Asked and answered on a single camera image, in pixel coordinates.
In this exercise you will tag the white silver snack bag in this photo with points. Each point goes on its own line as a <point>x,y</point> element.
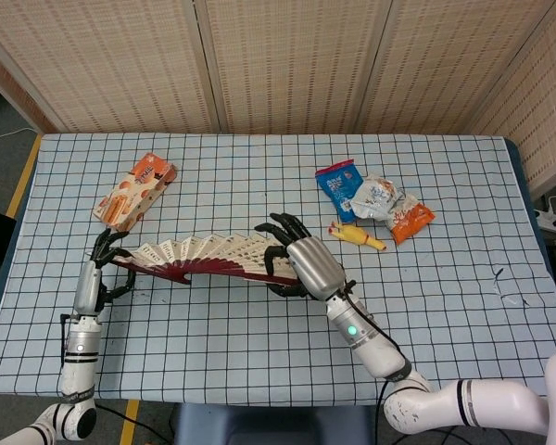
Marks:
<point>375,197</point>

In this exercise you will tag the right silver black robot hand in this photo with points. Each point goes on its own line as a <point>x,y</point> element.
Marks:
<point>312,264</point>

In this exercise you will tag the woven beige folding screen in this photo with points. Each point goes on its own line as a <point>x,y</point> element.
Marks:
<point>282,60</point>

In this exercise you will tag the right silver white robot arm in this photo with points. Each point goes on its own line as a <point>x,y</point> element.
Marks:
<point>375,347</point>

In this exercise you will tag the orange snack bag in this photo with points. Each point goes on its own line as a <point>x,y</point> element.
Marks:
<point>410,222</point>

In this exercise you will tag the orange biscuit carton box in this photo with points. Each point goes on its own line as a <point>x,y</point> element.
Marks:
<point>134,194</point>

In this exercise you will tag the red folding paper fan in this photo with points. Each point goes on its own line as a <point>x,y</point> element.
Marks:
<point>213,250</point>

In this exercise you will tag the yellow rubber chicken toy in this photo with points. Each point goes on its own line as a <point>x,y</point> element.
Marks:
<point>352,233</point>

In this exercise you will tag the blue snack bag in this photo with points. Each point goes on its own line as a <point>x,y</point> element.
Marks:
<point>338,185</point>

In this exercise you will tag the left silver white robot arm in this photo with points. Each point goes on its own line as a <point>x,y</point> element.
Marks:
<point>79,361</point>

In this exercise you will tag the blue checked tablecloth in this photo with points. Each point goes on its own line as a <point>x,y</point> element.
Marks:
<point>259,347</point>

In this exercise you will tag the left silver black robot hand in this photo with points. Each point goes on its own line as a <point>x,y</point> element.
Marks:
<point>87,289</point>

